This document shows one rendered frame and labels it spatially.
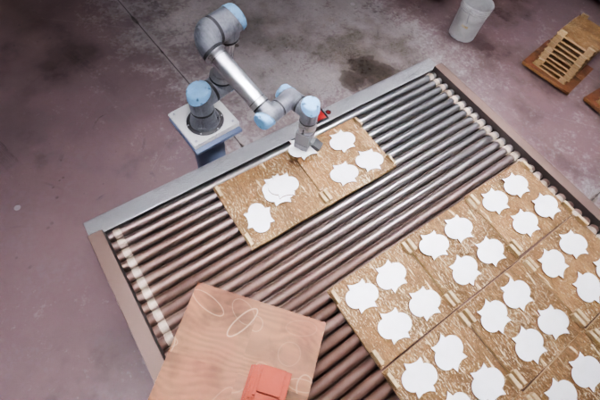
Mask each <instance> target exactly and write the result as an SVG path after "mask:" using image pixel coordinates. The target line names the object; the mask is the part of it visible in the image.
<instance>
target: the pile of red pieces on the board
mask: <svg viewBox="0 0 600 400"><path fill-rule="evenodd" d="M291 377H292V373H289V372H286V371H283V370H281V369H277V368H274V367H271V366H269V365H266V364H251V368H250V371H249V373H248V376H247V380H246V384H245V387H244V390H243V394H242V396H241V399H240V400H285V399H286V396H287V392H288V387H289V383H290V380H291Z"/></svg>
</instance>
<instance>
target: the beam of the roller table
mask: <svg viewBox="0 0 600 400"><path fill-rule="evenodd" d="M435 65H436V64H435V63H434V62H433V61H432V60H431V59H430V58H429V59H427V60H425V61H423V62H419V63H417V64H415V65H414V66H412V67H410V68H408V69H406V70H404V71H400V72H398V73H397V74H395V75H393V76H391V77H389V78H387V79H384V80H382V81H380V82H378V83H376V84H374V85H372V86H370V87H367V88H366V89H363V90H361V91H359V92H357V93H355V94H353V95H351V96H349V97H347V98H344V99H342V100H340V101H338V102H336V103H334V104H332V105H330V106H328V107H326V108H323V109H322V110H323V111H324V112H325V111H326V110H330V111H331V114H327V115H328V116H329V118H328V119H327V120H325V121H323V122H321V123H319V124H317V127H316V129H319V128H321V127H323V126H325V125H327V124H329V123H331V122H333V121H335V120H337V119H339V118H341V117H343V116H345V115H347V114H349V113H351V112H353V111H355V110H357V109H359V108H361V107H363V106H365V105H367V104H370V103H372V102H374V101H376V100H378V99H380V98H381V97H383V96H386V95H388V94H390V93H392V92H394V91H396V90H398V89H399V88H402V87H404V86H406V85H408V84H410V83H412V82H414V81H415V80H417V79H420V78H422V77H424V76H425V75H426V74H428V73H431V72H432V70H433V68H434V66H435ZM298 122H299V121H296V122H294V123H292V124H290V125H288V126H286V127H284V128H282V129H279V130H277V131H275V132H273V133H271V134H270V135H268V136H265V137H262V138H260V139H258V140H256V141H254V142H253V143H251V144H249V145H246V146H243V147H241V148H239V149H238V150H236V151H234V152H232V153H230V154H226V155H224V156H222V157H221V158H219V159H217V160H215V161H213V162H210V163H207V164H206V165H204V166H202V167H200V168H198V169H196V170H194V171H191V172H189V173H187V174H185V175H183V176H181V177H179V178H177V179H175V180H173V181H171V182H168V183H166V184H164V185H162V186H160V187H158V188H156V189H154V190H152V191H149V192H147V193H145V194H143V195H142V196H139V197H137V198H135V199H133V200H130V201H128V202H127V203H125V204H122V205H120V206H118V207H116V208H114V209H112V210H110V211H108V212H105V213H103V214H101V215H99V216H97V217H95V218H94V219H91V220H89V221H86V222H84V223H83V225H84V227H85V229H86V231H87V233H88V235H91V234H93V233H95V232H97V231H98V230H100V229H102V230H103V232H104V233H105V234H106V235H107V234H108V233H110V232H112V231H113V230H114V229H117V228H120V227H122V226H124V225H126V224H128V223H130V222H132V221H134V220H136V219H138V218H140V217H142V216H144V215H146V214H148V213H150V212H152V211H154V210H156V209H158V208H160V207H162V206H164V205H166V204H168V203H170V202H172V201H174V200H176V199H178V198H180V197H182V196H184V195H186V194H188V193H190V192H192V191H194V190H196V189H198V188H200V187H202V186H204V185H206V184H208V183H210V182H212V181H214V180H216V179H218V178H220V177H222V176H224V175H226V174H228V173H230V172H232V171H235V170H237V169H239V168H241V167H243V166H245V165H247V164H249V163H251V162H253V161H255V160H257V159H259V158H261V157H263V156H265V155H267V154H269V153H271V152H273V151H275V150H277V149H279V148H281V147H283V146H285V145H287V144H289V140H295V137H296V132H297V130H298Z"/></svg>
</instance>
